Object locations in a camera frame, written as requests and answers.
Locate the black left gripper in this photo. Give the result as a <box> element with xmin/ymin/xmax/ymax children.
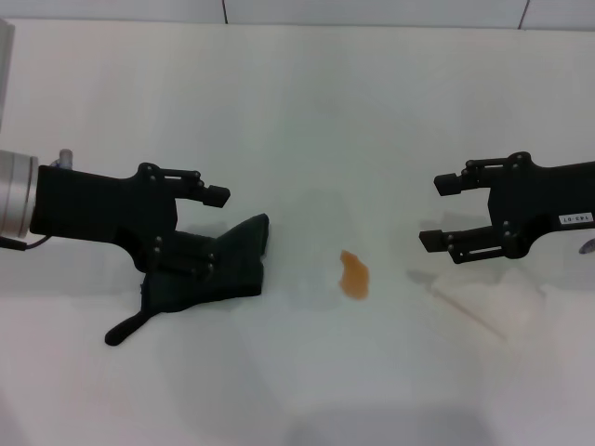
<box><xmin>30</xmin><ymin>162</ymin><xmax>231</xmax><ymax>282</ymax></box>

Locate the brown liquid stain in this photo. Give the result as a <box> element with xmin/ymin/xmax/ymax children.
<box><xmin>337</xmin><ymin>249</ymin><xmax>372</xmax><ymax>301</ymax></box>

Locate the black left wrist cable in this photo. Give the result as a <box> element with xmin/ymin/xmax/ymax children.
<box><xmin>0</xmin><ymin>233</ymin><xmax>50</xmax><ymax>253</ymax></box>

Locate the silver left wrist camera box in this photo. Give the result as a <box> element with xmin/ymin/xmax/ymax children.
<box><xmin>0</xmin><ymin>19</ymin><xmax>16</xmax><ymax>136</ymax></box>

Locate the white paper cup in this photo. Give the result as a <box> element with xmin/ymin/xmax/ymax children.
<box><xmin>408</xmin><ymin>267</ymin><xmax>554</xmax><ymax>348</ymax></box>

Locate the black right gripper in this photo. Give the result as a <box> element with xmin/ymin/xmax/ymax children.
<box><xmin>417</xmin><ymin>151</ymin><xmax>595</xmax><ymax>266</ymax></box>

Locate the dark blue rag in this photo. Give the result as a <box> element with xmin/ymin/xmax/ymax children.
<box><xmin>104</xmin><ymin>213</ymin><xmax>273</xmax><ymax>348</ymax></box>

